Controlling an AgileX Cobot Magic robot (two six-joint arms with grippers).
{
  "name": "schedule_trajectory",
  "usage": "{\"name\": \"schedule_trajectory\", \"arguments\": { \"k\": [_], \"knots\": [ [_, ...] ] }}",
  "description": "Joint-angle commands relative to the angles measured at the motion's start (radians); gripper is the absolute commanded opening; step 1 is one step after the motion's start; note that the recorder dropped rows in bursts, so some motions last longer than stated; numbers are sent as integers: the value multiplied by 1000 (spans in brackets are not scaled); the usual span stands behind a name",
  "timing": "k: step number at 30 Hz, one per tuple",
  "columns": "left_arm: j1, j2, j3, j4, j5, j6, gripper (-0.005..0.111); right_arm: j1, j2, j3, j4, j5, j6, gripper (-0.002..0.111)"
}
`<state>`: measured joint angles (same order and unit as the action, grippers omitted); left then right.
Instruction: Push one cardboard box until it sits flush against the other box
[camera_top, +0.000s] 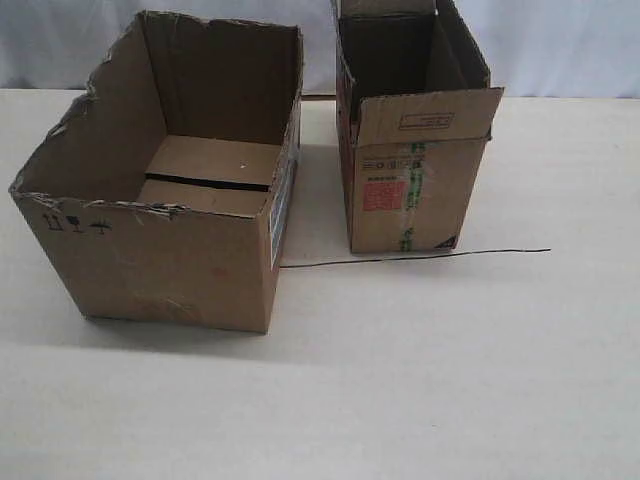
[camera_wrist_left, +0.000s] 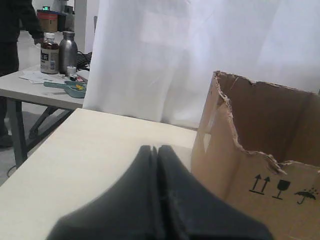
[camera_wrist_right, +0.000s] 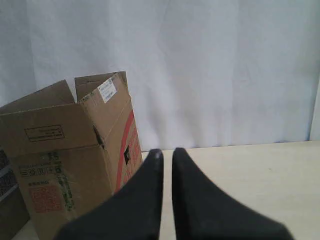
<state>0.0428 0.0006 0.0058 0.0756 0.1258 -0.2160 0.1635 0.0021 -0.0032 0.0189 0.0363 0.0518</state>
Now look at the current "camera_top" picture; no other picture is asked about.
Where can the torn cardboard box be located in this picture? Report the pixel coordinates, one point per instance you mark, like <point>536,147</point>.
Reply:
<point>163,192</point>

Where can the tall taped cardboard box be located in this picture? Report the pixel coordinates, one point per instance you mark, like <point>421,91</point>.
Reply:
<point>414,112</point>

